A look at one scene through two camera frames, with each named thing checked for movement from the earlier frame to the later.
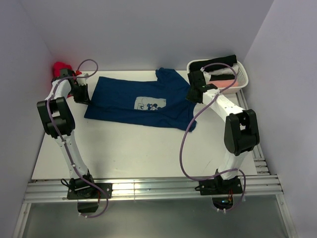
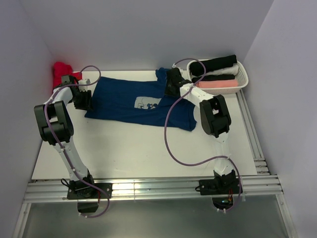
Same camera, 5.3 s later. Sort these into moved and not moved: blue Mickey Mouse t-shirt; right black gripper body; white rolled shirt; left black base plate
Moved: right black gripper body
Not moved: left black base plate; blue Mickey Mouse t-shirt; white rolled shirt
